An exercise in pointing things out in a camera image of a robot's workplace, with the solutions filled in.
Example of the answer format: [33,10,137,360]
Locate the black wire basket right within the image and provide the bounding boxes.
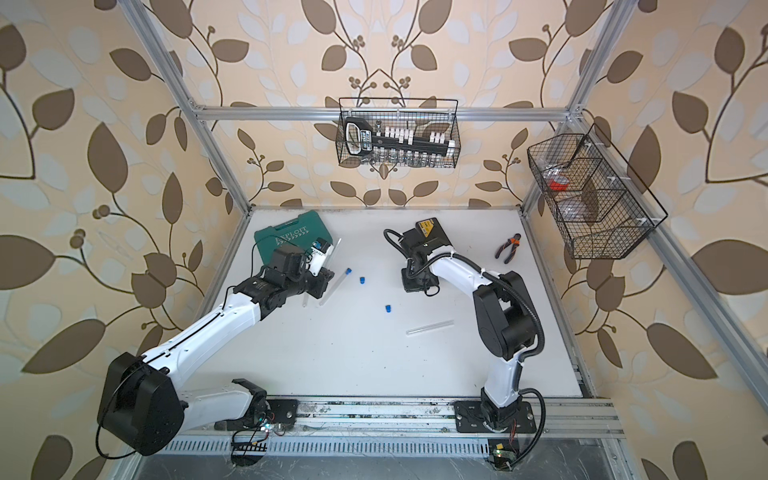
[527,123,668,260]

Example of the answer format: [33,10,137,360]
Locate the aluminium frame post right rear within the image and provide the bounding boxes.
[518,0,637,217]

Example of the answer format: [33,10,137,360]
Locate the aluminium frame rear crossbar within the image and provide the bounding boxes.
[191,106,571,123]

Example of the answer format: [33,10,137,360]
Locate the black wire basket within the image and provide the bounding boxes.
[335,96,461,169]
[527,123,668,260]

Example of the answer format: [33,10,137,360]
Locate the green plastic tool case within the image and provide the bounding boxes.
[254,211,335,264]

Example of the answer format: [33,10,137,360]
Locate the black flat tool case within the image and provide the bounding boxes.
[415,217,452,251]

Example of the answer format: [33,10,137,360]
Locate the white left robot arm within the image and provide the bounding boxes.
[97,239,334,456]

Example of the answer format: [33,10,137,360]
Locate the orange black pliers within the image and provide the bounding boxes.
[494,233,522,265]

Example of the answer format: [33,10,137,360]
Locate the aluminium frame post left rear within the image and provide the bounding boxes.
[118,0,252,216]

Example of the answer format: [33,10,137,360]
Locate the aluminium frame post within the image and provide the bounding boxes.
[118,0,252,216]
[518,0,637,217]

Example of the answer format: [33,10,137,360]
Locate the black wire basket rear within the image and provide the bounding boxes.
[335,96,461,169]

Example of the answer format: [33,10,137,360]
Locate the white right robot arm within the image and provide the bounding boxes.
[384,218,545,431]

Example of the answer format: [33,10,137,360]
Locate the black corrugated cable right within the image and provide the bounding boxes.
[382,227,548,469]

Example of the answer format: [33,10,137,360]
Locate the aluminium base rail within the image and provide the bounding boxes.
[159,395,627,466]

